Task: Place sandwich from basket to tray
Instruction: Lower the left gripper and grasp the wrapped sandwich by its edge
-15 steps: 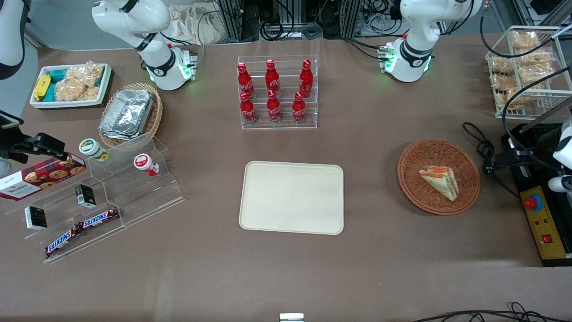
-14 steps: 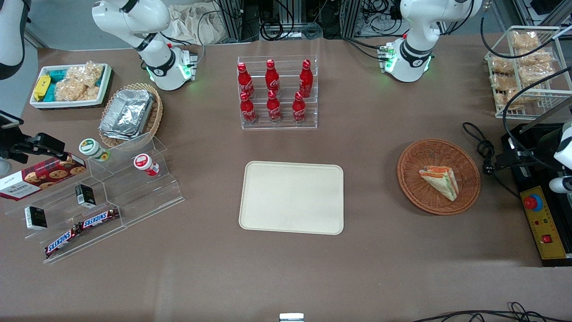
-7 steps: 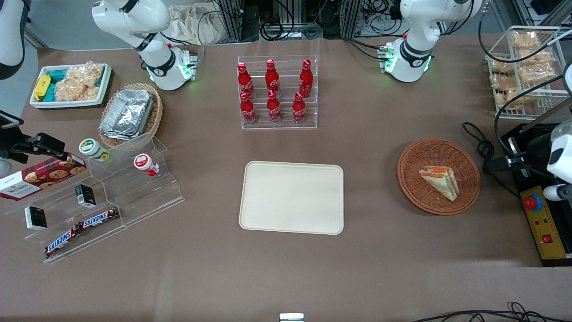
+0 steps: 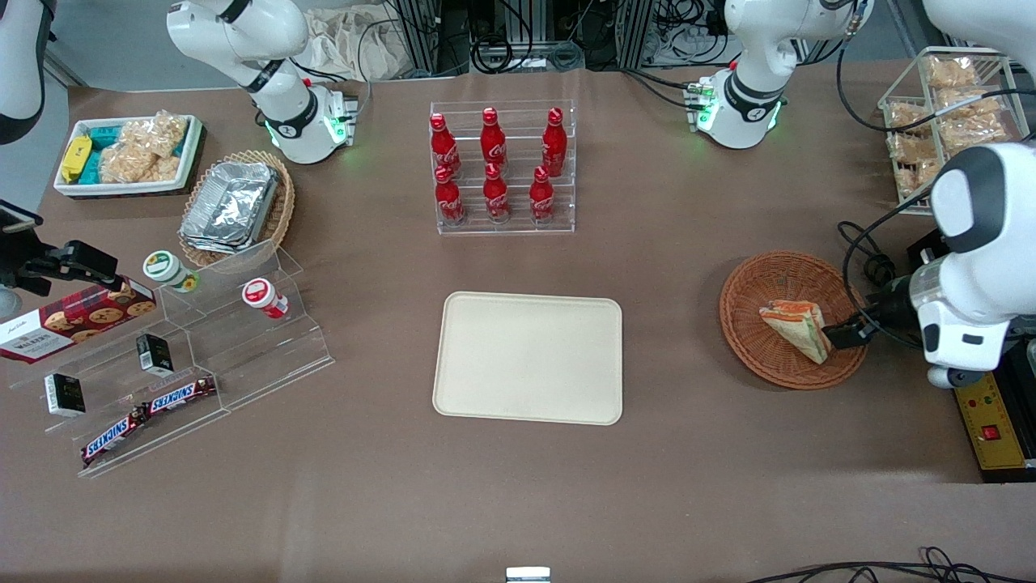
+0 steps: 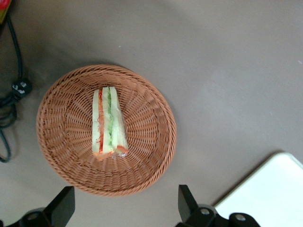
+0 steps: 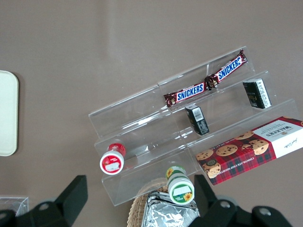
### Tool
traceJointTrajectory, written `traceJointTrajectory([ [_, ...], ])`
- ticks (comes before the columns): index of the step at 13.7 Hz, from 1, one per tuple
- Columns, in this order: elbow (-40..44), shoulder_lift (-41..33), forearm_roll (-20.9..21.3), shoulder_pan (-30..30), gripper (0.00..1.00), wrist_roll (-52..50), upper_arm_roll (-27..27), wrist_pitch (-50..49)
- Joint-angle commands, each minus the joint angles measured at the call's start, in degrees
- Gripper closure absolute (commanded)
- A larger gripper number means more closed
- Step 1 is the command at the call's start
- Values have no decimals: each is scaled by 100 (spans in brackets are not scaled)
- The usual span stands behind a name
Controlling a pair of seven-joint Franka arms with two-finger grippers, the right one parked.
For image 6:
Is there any Snickers chocolate bar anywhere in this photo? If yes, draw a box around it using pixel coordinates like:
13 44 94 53
163 81 215 108
205 49 248 89

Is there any Walkers red tartan cookie box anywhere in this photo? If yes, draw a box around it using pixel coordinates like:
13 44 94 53
195 115 303 186

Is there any green lid white jar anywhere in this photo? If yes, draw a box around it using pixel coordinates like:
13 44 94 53
165 165 195 205

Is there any clear acrylic tiered shelf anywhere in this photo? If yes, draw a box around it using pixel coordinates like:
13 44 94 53
88 45 300 207

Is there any silver foil food container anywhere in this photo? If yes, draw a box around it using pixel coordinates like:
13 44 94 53
141 191 200 227

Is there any light wicker basket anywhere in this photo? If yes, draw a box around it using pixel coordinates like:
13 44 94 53
127 178 197 227

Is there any small black carton box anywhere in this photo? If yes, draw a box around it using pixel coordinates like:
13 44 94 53
242 78 272 109
184 105 210 136

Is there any red lid white jar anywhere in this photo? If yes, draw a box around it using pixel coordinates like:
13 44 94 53
99 139 127 175

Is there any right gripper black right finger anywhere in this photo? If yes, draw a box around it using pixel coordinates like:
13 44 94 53
194 174 249 227

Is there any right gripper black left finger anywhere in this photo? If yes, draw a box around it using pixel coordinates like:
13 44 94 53
32 175 89 227

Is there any cream plastic serving tray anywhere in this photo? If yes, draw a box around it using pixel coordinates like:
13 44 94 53
0 70 19 157

